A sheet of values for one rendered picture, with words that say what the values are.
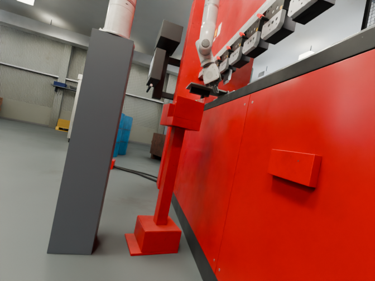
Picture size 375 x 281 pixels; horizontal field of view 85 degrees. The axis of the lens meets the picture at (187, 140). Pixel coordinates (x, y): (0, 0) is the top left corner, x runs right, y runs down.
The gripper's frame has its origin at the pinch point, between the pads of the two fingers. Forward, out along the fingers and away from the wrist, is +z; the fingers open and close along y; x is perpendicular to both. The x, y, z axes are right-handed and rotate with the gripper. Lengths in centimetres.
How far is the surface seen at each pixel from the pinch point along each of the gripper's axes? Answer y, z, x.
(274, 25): 41.0, -14.7, -9.2
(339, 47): 57, 14, -57
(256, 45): 28.5, -14.7, 3.8
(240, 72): -24, -37, 135
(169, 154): -20.7, 29.1, -33.2
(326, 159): 50, 36, -66
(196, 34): -50, -89, 99
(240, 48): 16.0, -21.9, 17.1
